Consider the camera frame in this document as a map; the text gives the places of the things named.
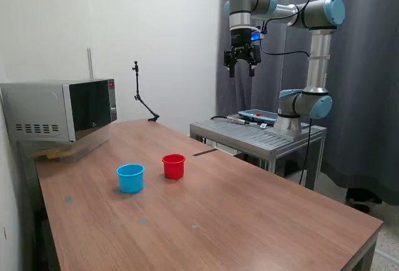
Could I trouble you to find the black hanging base cable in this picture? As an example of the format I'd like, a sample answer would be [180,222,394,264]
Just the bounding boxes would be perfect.
[299,118,314,186]

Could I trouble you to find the blue plastic cup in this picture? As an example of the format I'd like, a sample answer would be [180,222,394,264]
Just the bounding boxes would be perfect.
[116,163,146,194]

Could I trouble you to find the blue-lit wrist camera box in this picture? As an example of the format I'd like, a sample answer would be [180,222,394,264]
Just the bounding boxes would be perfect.
[250,27,266,43]

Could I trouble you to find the wooden blocks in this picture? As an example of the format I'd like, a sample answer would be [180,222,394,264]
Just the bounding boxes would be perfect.
[31,148,74,161]

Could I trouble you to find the grey curtain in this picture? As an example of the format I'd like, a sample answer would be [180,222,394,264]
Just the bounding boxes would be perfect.
[216,0,399,206]

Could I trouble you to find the blue-edged teach pendant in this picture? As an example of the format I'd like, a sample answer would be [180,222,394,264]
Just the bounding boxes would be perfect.
[238,108,278,125]

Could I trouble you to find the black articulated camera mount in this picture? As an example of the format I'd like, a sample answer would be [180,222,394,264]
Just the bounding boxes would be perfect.
[130,60,160,123]

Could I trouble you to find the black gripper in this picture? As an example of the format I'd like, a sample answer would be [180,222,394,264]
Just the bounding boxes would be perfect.
[223,27,262,78]

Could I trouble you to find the red plastic cup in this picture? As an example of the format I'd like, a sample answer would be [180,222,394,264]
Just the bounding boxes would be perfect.
[161,154,186,180]

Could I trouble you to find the black looping arm cable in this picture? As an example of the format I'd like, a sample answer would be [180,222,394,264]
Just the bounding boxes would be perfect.
[258,0,314,57]

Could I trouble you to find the grey metal robot stand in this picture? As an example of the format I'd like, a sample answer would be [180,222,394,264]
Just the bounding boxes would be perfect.
[190,113,327,191]

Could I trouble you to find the silver microwave oven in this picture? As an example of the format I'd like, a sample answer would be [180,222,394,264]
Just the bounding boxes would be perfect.
[0,77,118,143]

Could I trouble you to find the silver blue-jointed robot arm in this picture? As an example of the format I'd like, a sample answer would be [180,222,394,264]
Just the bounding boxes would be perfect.
[224,0,347,143]

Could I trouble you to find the black cable with connector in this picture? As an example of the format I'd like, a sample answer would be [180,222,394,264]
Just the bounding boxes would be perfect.
[209,115,269,128]

